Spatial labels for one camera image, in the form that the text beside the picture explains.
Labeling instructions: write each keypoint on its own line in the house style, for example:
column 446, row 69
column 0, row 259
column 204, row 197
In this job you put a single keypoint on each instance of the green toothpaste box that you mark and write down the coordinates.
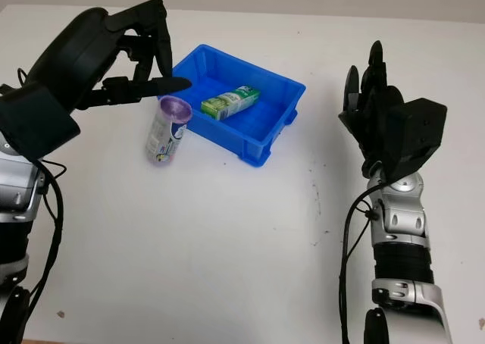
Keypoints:
column 231, row 103

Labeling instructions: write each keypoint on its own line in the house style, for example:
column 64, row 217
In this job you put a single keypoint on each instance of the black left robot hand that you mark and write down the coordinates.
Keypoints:
column 76, row 60

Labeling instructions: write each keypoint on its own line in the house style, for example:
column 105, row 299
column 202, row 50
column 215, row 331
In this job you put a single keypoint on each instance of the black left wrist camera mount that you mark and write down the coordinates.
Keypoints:
column 34, row 120

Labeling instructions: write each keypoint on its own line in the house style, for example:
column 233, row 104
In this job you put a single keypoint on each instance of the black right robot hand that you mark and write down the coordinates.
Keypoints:
column 375, row 124

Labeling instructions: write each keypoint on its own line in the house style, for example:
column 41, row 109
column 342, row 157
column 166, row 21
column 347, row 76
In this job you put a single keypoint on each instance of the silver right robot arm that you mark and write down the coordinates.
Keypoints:
column 405, row 215

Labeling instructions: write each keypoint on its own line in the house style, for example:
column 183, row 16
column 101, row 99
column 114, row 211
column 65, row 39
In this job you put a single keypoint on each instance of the blue plastic tray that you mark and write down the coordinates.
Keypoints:
column 250, row 132

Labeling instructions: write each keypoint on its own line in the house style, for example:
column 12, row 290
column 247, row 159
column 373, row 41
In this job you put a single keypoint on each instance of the purple bag roll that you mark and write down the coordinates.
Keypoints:
column 163, row 139

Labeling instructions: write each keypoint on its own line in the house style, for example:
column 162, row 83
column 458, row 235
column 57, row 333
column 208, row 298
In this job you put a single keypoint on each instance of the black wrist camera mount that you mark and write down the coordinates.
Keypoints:
column 34, row 120
column 420, row 132

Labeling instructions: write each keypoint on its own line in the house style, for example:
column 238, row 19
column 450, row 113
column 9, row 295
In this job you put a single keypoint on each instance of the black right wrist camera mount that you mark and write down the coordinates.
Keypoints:
column 420, row 132

